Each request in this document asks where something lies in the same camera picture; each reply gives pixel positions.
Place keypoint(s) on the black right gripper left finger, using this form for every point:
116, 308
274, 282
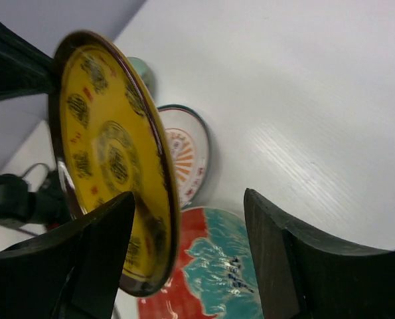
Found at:
72, 271

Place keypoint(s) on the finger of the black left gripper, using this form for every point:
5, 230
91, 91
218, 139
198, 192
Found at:
24, 69

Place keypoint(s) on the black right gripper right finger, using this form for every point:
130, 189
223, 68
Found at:
304, 272

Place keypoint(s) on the small yellow brown plate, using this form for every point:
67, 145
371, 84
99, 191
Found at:
108, 138

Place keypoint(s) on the red teal floral plate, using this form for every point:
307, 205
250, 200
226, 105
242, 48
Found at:
214, 275

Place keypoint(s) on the light green flower plate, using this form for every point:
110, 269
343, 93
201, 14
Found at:
145, 73

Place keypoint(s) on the white sunburst pattern plate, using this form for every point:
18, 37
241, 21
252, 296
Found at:
190, 145

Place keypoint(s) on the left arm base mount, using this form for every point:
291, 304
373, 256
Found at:
19, 206

